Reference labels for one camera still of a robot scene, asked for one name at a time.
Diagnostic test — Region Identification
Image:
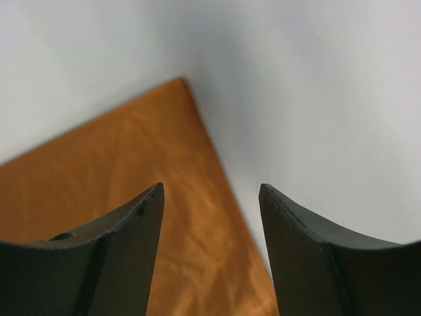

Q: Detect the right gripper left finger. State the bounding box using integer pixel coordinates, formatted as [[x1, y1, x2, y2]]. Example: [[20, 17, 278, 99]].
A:
[[1, 183, 164, 315]]

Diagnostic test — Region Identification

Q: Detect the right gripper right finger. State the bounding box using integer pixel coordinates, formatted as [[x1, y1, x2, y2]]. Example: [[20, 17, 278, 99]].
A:
[[259, 184, 420, 315]]

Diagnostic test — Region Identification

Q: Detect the orange cloth napkin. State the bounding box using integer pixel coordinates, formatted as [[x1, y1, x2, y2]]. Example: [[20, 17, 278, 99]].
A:
[[1, 78, 278, 315]]

